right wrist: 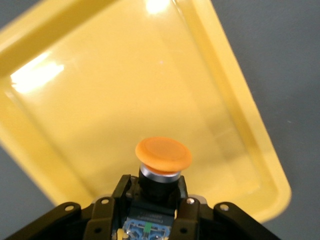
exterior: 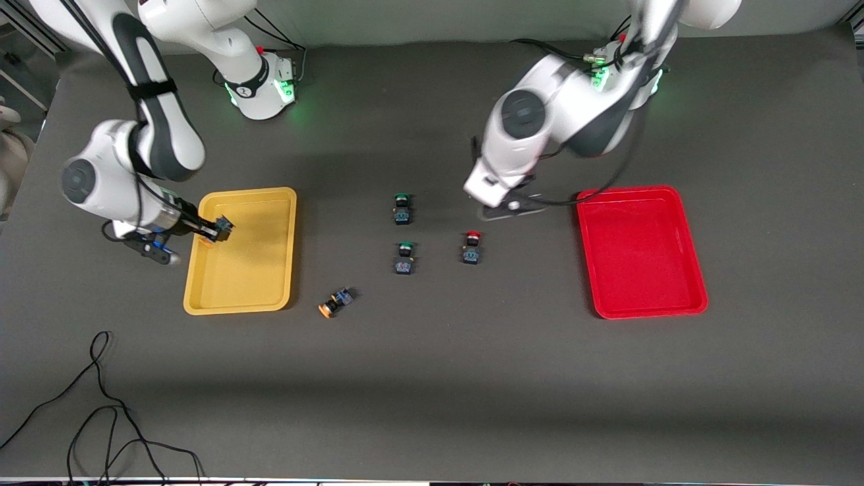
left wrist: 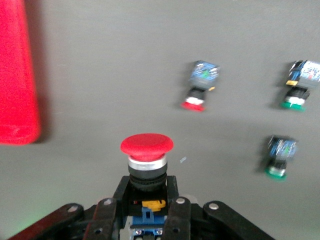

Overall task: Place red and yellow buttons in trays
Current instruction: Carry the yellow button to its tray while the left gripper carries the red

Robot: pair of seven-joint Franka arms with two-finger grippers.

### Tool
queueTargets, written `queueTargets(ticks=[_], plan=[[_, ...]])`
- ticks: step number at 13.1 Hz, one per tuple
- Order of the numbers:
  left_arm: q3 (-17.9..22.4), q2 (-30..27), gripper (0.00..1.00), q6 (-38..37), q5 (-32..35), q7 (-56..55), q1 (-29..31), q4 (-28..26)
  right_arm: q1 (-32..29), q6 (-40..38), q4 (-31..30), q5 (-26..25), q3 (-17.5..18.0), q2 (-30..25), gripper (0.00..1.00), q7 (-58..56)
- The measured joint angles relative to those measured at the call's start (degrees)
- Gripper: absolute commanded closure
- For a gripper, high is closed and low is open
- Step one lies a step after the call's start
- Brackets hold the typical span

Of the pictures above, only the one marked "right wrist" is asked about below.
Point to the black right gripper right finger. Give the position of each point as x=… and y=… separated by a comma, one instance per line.
x=192, y=215

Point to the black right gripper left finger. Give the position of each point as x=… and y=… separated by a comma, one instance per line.
x=100, y=215

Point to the orange-yellow push button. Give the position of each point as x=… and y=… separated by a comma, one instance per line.
x=162, y=152

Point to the yellow plastic tray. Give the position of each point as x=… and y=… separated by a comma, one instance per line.
x=100, y=100

